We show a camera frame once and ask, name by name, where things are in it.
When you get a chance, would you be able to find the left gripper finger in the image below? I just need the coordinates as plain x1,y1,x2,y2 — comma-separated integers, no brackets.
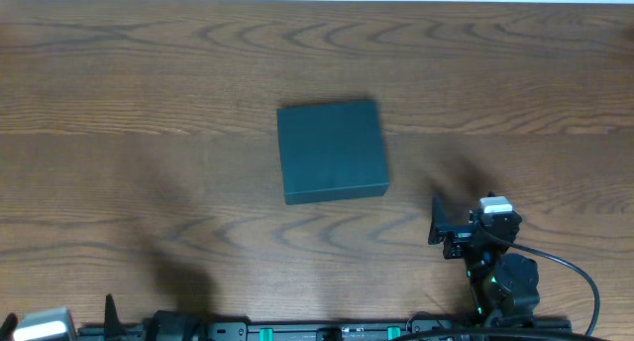
0,313,19,341
103,294,124,339

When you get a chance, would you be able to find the dark green hinged box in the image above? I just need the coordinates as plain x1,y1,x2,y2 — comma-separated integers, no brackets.
276,100,389,205

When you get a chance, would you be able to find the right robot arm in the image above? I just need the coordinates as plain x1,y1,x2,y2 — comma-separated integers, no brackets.
428,196,540,327

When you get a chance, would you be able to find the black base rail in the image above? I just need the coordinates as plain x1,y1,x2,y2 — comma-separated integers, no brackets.
78,310,574,341

